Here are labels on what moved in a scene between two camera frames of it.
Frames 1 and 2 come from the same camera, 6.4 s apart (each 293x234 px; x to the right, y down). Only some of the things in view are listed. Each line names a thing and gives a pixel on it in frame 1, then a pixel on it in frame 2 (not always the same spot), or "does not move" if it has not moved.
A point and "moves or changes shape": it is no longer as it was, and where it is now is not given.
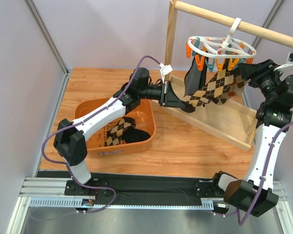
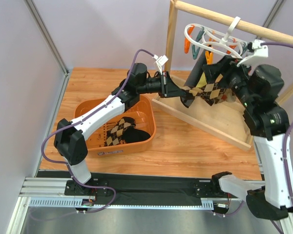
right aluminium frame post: (273, 14) does not move
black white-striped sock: (130, 135) does not move
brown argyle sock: (225, 84) moves or changes shape
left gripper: (165, 94) to (164, 85)
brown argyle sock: (114, 136) does not move
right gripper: (255, 73) to (224, 67)
